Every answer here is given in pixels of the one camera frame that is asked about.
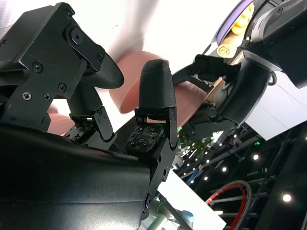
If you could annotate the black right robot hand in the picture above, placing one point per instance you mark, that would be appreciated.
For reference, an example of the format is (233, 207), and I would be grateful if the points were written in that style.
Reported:
(60, 182)

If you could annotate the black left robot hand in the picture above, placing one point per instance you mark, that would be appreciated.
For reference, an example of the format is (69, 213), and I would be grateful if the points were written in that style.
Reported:
(208, 65)

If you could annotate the pink plastic bowl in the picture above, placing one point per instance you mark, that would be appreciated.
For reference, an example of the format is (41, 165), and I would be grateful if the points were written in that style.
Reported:
(130, 81)

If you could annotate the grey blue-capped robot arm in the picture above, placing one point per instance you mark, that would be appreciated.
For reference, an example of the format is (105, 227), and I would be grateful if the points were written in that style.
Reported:
(177, 216)

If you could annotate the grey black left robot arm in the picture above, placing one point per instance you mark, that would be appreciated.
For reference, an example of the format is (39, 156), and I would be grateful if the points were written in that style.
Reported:
(249, 88)

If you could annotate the purple plate with food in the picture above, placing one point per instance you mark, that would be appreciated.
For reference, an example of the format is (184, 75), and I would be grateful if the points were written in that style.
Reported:
(236, 26)

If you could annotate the green potted plant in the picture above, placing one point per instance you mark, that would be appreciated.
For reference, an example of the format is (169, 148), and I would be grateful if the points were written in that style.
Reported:
(199, 145)

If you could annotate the white panel board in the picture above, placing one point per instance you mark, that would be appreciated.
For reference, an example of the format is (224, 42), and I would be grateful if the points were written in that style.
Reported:
(192, 198)
(280, 110)

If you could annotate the round ceiling lamp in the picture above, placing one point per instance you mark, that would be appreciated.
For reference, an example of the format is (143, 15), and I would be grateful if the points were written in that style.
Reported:
(256, 157)
(286, 197)
(224, 169)

